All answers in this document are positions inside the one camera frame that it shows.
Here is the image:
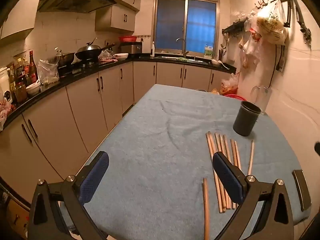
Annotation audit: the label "glass pitcher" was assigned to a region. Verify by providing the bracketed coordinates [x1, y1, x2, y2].
[251, 85, 273, 115]

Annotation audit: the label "cluster of sauce bottles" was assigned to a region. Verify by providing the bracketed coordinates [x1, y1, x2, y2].
[7, 50, 39, 103]

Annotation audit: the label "black cup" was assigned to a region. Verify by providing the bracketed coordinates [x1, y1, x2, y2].
[232, 101, 262, 137]

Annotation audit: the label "beige lower kitchen cabinets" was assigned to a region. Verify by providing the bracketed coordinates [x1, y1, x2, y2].
[0, 60, 234, 205]

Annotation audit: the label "brown cardboard box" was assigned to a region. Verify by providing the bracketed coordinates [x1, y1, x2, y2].
[5, 197, 30, 238]

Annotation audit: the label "hanging plastic bags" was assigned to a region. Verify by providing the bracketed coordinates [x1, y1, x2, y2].
[239, 29, 263, 69]

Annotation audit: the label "clear plastic bag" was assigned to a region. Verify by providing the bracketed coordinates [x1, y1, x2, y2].
[37, 59, 60, 85]

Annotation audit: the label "steel pot with lid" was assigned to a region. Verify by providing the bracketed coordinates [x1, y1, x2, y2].
[54, 47, 76, 68]

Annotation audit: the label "sliding window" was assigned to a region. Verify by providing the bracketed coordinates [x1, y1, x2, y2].
[153, 0, 220, 57]

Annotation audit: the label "steel sink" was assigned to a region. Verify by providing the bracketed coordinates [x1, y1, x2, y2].
[154, 55, 209, 63]

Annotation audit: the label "beige upper kitchen cabinets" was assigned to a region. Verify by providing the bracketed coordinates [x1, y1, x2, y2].
[0, 0, 140, 40]

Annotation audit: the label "pink plastic bag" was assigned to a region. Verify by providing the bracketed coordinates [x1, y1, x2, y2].
[0, 99, 15, 132]

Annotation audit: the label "black wall shelf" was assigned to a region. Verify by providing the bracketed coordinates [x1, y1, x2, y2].
[222, 21, 247, 38]

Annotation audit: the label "beige kitchen cabinets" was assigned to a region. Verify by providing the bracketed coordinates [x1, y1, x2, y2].
[0, 60, 234, 205]
[0, 0, 140, 40]

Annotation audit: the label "plastic bag of noodles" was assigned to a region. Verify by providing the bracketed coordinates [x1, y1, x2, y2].
[250, 0, 288, 44]

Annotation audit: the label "white ladle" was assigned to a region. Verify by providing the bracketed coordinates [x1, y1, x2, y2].
[211, 59, 230, 70]

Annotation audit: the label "black folding wall bracket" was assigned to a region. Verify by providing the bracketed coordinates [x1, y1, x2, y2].
[285, 0, 312, 47]

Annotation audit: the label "row of wooden chopsticks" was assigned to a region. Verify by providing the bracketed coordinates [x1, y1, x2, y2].
[205, 131, 242, 213]

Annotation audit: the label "black wok with lid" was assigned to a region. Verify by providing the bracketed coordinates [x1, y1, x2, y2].
[75, 38, 117, 61]

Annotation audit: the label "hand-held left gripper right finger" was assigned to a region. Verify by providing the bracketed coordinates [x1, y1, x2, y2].
[212, 152, 294, 240]

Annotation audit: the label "white appliance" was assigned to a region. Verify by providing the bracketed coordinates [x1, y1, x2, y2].
[0, 66, 13, 105]

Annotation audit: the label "blue tablecloth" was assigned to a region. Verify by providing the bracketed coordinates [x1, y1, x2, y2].
[60, 84, 312, 240]

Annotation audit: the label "small white bowl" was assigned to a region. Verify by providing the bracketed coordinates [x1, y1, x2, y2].
[26, 82, 41, 95]

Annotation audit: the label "orange plastic bag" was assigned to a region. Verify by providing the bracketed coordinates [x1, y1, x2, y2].
[221, 72, 239, 95]

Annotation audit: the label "gas stove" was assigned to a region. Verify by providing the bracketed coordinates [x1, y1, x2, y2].
[59, 60, 100, 77]

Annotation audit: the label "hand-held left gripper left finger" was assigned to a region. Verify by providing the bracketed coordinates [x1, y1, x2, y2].
[27, 151, 110, 240]

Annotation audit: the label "red plastic basin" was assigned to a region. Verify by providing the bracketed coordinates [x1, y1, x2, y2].
[224, 94, 248, 103]

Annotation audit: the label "plastic bag of meat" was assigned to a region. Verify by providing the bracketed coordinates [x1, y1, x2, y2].
[99, 49, 118, 63]

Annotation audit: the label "black cable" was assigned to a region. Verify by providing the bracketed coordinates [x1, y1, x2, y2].
[267, 44, 285, 88]

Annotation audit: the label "metal faucet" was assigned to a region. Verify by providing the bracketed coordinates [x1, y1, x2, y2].
[176, 37, 189, 58]

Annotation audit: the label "black kitchen countertop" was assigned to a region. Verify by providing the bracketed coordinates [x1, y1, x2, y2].
[0, 54, 237, 130]

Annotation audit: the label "steel countertop appliance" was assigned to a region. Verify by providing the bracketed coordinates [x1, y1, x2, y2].
[119, 42, 143, 55]

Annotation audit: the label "single wooden chopstick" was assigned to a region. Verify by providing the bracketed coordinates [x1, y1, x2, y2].
[247, 140, 255, 176]
[202, 177, 210, 240]

